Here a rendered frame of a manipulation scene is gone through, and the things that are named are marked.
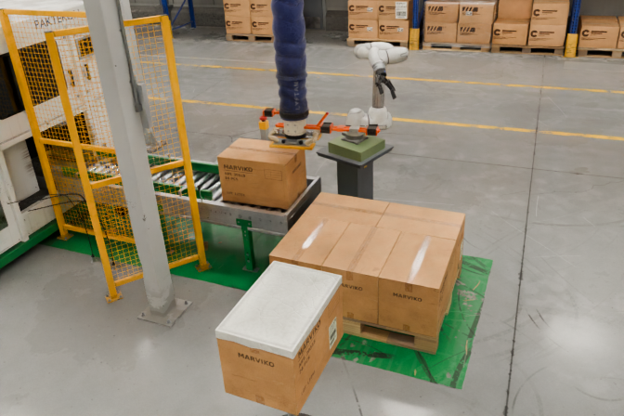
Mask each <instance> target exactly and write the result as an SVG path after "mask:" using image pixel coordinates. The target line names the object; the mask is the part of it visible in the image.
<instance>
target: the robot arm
mask: <svg viewBox="0 0 624 416"><path fill-rule="evenodd" d="M354 53H355V56H356V57H357V58H359V59H368V60H369V62H370V65H371V66H372V69H373V83H372V106H371V107H370V109H369V113H364V111H363V110H362V109H358V108H354V109H352V110H350V111H349V112H348V114H347V117H346V123H345V125H353V126H359V127H367V126H361V125H369V124H378V125H386V124H387V128H388V127H390V126H391V124H392V116H391V114H390V113H389V112H387V109H386V107H385V106H384V85H386V86H387V87H388V88H389V89H390V91H391V95H392V98H393V99H395V98H396V97H397V96H396V93H395V91H396V89H395V88H394V86H393V85H392V83H391V81H390V79H387V78H386V75H387V74H386V68H385V65H386V64H394V63H398V62H402V61H404V60H406V59H407V58H408V57H409V51H408V49H407V48H406V47H393V46H392V45H390V44H388V43H385V42H373V43H367V44H362V45H357V46H356V47H355V49H354ZM342 135H343V136H344V137H342V138H341V140H343V141H347V142H350V143H354V144H356V145H358V144H359V143H361V142H362V141H364V140H366V139H368V138H369V137H368V136H364V133H362V132H359V134H358V135H351V134H349V132H343V133H342Z"/></svg>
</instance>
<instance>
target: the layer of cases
mask: <svg viewBox="0 0 624 416"><path fill-rule="evenodd" d="M464 225H465V214H462V213H455V212H450V211H443V210H437V209H431V208H424V207H418V206H412V205H406V204H400V203H393V202H387V201H376V200H369V199H363V198H357V197H350V196H345V195H338V194H331V193H326V192H320V194H319V195H318V196H317V198H316V199H315V200H314V201H313V202H312V203H311V204H310V206H309V207H308V208H307V209H306V211H305V212H304V213H303V214H302V216H301V217H300V218H299V219H298V220H297V222H296V223H295V224H294V225H293V227H292V228H291V229H290V230H289V232H288V233H287V234H286V235H285V236H284V238H283V239H282V240H281V241H280V243H279V244H278V245H277V246H276V248H275V249H274V250H273V251H272V252H271V254H270V255H269V264H270V265H271V263H272V262H273V261H278V262H281V263H286V264H290V265H295V266H299V267H307V268H311V269H316V270H319V271H324V272H328V273H332V274H337V275H341V276H342V297H343V317H346V318H350V319H357V320H361V321H366V322H369V323H373V324H378V323H379V325H382V326H386V327H390V328H394V329H399V330H402V331H406V332H414V333H418V334H422V335H426V336H430V337H435V338H436V336H437V333H438V330H439V327H440V324H441V321H442V318H443V315H444V312H445V309H446V306H447V303H448V300H449V296H450V292H451V289H452V286H453V283H454V280H455V278H456V275H457V272H458V269H459V265H460V262H461V260H462V247H463V236H464Z"/></svg>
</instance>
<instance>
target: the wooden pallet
mask: <svg viewBox="0 0 624 416"><path fill-rule="evenodd" d="M461 272H462V258H461V262H460V265H459V269H458V272H457V275H456V278H455V280H454V283H453V286H452V289H451V292H450V296H449V299H448V303H447V306H446V309H445V312H444V315H443V318H442V321H441V324H440V327H439V330H438V333H437V336H436V338H435V337H430V336H426V335H422V334H418V333H414V332H410V331H402V330H399V329H394V328H390V327H386V326H382V325H379V323H378V324H373V323H369V322H366V321H361V320H357V319H353V318H346V317H343V329H344V333H348V334H352V335H356V336H359V337H363V338H367V339H372V340H375V341H379V342H383V343H387V344H390V345H398V346H402V347H406V348H409V349H413V350H417V351H422V352H425V353H429V354H433V355H435V354H436V350H437V347H438V338H439V332H440V329H441V326H442V323H443V320H444V317H445V315H447V314H448V313H449V309H450V305H451V297H452V291H453V288H454V285H455V282H456V279H459V278H460V274H461ZM365 324H366V325H370V326H373V327H378V328H382V329H386V330H390V331H384V330H380V329H376V328H372V327H368V326H365ZM391 331H394V332H391ZM395 332H402V333H406V334H409V335H413V336H414V337H411V336H408V335H404V334H400V333H395Z"/></svg>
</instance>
